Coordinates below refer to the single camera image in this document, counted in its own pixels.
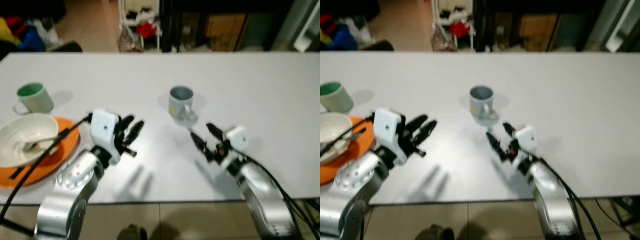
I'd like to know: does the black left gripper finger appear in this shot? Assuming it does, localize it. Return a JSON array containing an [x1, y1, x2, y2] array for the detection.
[[117, 115, 135, 134], [412, 119, 438, 147], [403, 114, 429, 136], [124, 120, 145, 146]]

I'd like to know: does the grey ceramic mug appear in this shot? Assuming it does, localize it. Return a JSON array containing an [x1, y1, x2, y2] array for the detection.
[[468, 85, 500, 125], [167, 85, 200, 124]]

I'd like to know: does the orange plate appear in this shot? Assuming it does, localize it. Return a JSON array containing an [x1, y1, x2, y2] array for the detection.
[[0, 116, 81, 190], [320, 115, 376, 186]]

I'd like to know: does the metal fork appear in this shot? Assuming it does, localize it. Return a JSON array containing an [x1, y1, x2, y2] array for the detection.
[[14, 134, 59, 154], [327, 130, 363, 151]]

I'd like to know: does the white ceramic bowl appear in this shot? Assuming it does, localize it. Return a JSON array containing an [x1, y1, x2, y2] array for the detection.
[[320, 112, 354, 164], [0, 113, 60, 169]]

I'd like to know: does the patterned brown bag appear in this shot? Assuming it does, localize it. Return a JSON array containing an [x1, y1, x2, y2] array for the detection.
[[432, 25, 457, 52], [117, 25, 144, 53]]

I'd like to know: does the green ceramic mug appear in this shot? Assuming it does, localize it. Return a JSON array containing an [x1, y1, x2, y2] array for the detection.
[[320, 81, 355, 114], [12, 82, 55, 116]]

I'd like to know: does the dark robot foot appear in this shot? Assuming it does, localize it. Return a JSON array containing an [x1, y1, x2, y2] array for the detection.
[[115, 224, 149, 240], [414, 224, 455, 240]]

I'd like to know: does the red cloth bundle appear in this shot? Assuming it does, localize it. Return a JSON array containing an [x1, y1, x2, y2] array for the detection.
[[448, 20, 471, 39], [135, 20, 159, 40]]

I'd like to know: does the brown cardboard box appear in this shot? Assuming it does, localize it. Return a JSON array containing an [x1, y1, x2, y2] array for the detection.
[[517, 13, 559, 53], [204, 13, 247, 53]]

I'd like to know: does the white shelf rack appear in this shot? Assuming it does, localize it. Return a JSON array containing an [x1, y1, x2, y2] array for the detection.
[[432, 0, 475, 51], [118, 0, 162, 53]]

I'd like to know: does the blue bag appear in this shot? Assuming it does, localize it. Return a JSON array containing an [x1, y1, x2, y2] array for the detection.
[[331, 24, 359, 51], [19, 26, 47, 53]]

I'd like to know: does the white leaning panel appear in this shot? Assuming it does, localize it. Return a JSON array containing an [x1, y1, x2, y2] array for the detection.
[[604, 4, 640, 54], [292, 2, 321, 54]]

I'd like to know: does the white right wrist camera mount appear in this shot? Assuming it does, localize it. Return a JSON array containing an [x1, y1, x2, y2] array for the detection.
[[514, 125, 539, 153], [225, 126, 250, 154]]

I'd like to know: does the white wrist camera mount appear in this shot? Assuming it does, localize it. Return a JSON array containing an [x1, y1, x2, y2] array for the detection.
[[373, 107, 405, 166], [225, 126, 250, 154], [89, 109, 121, 165], [514, 125, 539, 153]]

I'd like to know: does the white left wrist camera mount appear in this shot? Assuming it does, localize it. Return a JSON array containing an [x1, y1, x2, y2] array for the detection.
[[89, 109, 121, 165], [373, 107, 405, 166]]

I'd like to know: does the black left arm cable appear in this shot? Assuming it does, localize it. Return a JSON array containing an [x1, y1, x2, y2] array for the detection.
[[0, 113, 95, 237], [321, 114, 376, 158]]

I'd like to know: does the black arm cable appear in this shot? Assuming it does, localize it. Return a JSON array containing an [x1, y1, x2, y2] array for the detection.
[[244, 154, 321, 240], [539, 157, 603, 240], [321, 114, 376, 158], [0, 113, 95, 237]]

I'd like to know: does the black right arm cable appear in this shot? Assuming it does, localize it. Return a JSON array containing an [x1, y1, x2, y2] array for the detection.
[[244, 154, 321, 240], [539, 157, 603, 240]]

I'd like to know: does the black furniture frame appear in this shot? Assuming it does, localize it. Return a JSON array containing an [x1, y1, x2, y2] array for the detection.
[[473, 0, 602, 53], [159, 0, 297, 53]]

